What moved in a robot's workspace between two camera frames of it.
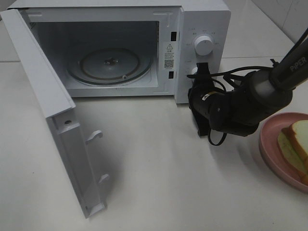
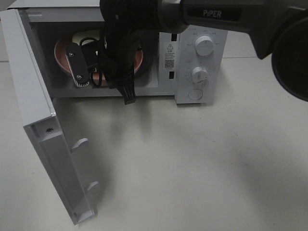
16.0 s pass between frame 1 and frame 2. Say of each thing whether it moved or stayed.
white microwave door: moved
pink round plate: moved
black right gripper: moved
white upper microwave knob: stayed
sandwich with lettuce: moved
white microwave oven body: stayed
